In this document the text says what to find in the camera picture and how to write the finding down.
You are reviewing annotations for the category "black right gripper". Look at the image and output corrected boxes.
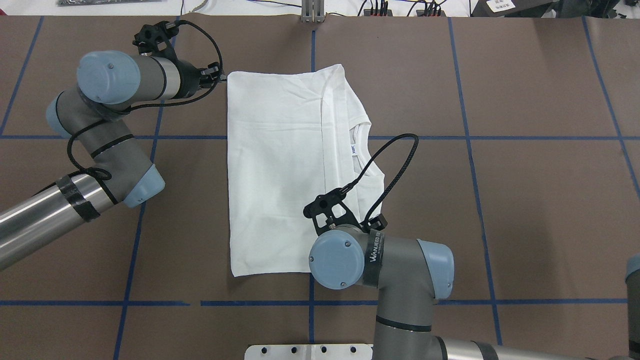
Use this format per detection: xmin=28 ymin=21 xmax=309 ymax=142
xmin=358 ymin=214 xmax=388 ymax=234

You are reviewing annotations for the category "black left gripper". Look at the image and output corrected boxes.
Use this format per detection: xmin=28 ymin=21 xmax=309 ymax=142
xmin=177 ymin=60 xmax=227 ymax=100

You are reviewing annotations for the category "white long-sleeve printed shirt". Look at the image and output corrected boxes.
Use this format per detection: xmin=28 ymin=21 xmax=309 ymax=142
xmin=227 ymin=64 xmax=386 ymax=278

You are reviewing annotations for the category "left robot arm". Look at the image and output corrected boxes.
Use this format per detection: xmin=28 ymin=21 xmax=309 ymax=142
xmin=0 ymin=48 xmax=226 ymax=270

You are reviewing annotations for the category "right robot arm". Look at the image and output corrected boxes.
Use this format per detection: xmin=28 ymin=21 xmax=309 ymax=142
xmin=308 ymin=215 xmax=565 ymax=360

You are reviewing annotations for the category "orange black adapter far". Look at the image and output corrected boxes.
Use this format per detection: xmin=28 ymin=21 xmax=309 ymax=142
xmin=357 ymin=0 xmax=393 ymax=18

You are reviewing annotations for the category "orange black adapter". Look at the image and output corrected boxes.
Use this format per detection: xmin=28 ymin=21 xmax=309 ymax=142
xmin=411 ymin=0 xmax=447 ymax=18
xmin=357 ymin=0 xmax=393 ymax=18

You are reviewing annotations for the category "orange black adapter near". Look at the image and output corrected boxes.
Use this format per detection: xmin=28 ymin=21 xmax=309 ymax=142
xmin=411 ymin=0 xmax=447 ymax=18

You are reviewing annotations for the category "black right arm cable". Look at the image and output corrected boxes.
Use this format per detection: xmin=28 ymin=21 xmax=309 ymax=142
xmin=345 ymin=133 xmax=420 ymax=226

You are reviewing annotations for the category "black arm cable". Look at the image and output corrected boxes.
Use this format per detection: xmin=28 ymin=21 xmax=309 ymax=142
xmin=66 ymin=20 xmax=224 ymax=182
xmin=345 ymin=133 xmax=420 ymax=226

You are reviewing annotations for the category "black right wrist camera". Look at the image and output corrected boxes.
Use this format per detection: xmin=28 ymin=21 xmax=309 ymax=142
xmin=302 ymin=187 xmax=362 ymax=236

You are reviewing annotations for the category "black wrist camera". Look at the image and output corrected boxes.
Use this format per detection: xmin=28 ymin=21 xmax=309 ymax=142
xmin=302 ymin=187 xmax=362 ymax=236
xmin=132 ymin=21 xmax=179 ymax=59

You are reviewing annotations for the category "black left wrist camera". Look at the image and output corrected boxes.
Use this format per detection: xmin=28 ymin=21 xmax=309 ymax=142
xmin=132 ymin=21 xmax=179 ymax=59

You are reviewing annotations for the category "aluminium frame post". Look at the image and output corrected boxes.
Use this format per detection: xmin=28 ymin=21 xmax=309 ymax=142
xmin=301 ymin=0 xmax=326 ymax=24

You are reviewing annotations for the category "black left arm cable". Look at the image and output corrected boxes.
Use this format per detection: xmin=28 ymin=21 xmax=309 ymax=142
xmin=66 ymin=20 xmax=224 ymax=182

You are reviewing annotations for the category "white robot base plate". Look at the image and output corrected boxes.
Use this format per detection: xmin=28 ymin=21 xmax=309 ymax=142
xmin=244 ymin=343 xmax=373 ymax=360

